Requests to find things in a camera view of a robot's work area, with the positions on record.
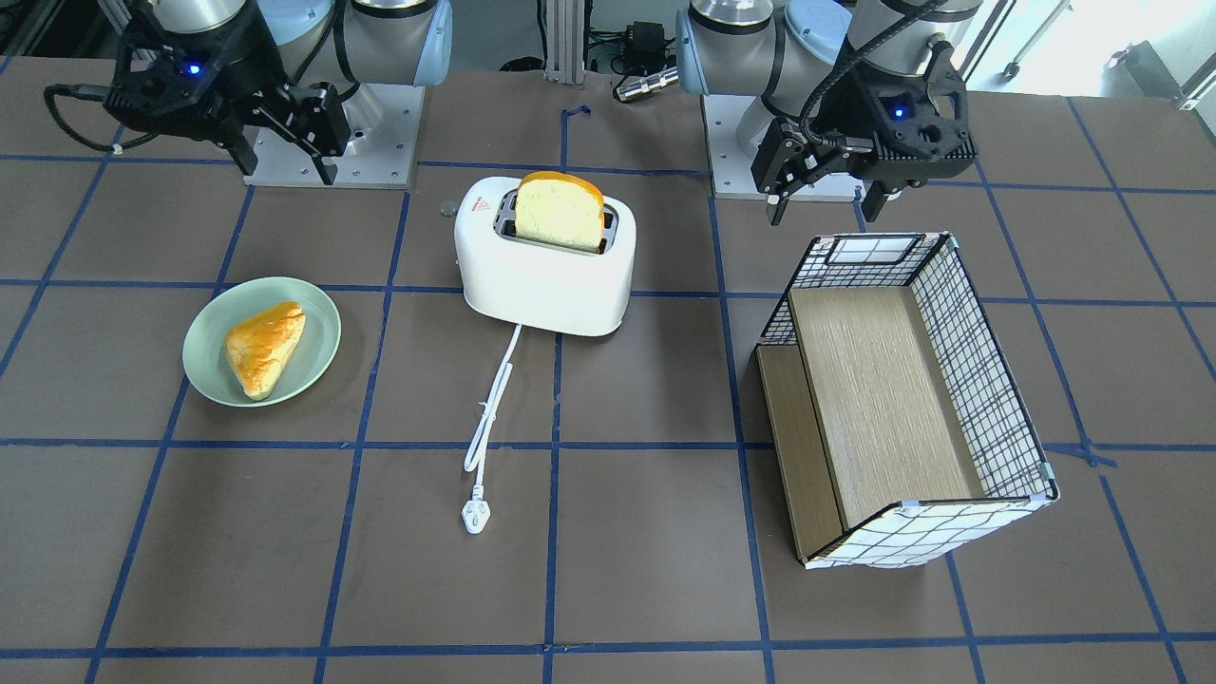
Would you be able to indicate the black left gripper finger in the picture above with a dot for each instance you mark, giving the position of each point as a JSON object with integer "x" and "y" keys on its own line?
{"x": 785, "y": 162}
{"x": 878, "y": 195}

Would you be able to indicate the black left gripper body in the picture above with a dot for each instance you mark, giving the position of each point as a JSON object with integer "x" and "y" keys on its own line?
{"x": 852, "y": 106}

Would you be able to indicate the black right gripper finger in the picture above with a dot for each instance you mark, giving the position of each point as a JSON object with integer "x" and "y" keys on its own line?
{"x": 316, "y": 123}
{"x": 243, "y": 154}

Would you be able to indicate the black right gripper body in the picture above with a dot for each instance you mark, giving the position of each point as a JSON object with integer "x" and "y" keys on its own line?
{"x": 249, "y": 72}

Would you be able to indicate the white toaster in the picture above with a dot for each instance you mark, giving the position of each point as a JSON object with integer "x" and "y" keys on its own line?
{"x": 538, "y": 285}

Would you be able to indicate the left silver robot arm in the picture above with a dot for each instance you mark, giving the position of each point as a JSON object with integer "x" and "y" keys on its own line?
{"x": 789, "y": 56}

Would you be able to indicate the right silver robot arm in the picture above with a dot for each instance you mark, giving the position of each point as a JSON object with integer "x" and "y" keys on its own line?
{"x": 344, "y": 43}

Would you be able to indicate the silver metal cylinder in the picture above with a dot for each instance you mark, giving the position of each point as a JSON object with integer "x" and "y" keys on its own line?
{"x": 633, "y": 88}

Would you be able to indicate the black power adapter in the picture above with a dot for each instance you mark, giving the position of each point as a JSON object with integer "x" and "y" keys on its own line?
{"x": 644, "y": 47}

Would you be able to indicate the green plate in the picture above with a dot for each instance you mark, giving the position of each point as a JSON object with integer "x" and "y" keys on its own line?
{"x": 204, "y": 354}

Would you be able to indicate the triangular bread bun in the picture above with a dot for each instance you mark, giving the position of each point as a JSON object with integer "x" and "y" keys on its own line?
{"x": 259, "y": 348}

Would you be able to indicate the toast slice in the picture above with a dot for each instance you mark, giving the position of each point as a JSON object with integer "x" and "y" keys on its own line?
{"x": 560, "y": 209}

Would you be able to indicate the wire grid basket with wood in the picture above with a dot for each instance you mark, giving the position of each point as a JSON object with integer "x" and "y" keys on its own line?
{"x": 899, "y": 429}

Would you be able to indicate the aluminium frame post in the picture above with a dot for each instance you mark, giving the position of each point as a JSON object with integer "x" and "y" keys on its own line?
{"x": 565, "y": 24}

